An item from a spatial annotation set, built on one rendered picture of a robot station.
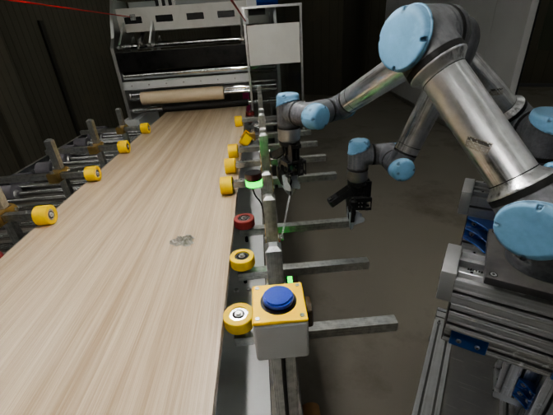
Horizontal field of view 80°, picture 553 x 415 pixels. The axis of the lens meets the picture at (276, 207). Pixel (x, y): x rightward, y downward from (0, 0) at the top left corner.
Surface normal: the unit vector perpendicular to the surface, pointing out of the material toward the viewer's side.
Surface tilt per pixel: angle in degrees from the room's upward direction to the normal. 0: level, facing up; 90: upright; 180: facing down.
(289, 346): 90
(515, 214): 95
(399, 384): 0
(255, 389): 0
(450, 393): 0
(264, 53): 90
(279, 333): 90
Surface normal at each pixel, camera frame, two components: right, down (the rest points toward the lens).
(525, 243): -0.72, 0.44
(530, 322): -0.51, 0.43
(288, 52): 0.06, 0.46
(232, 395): -0.07, -0.88
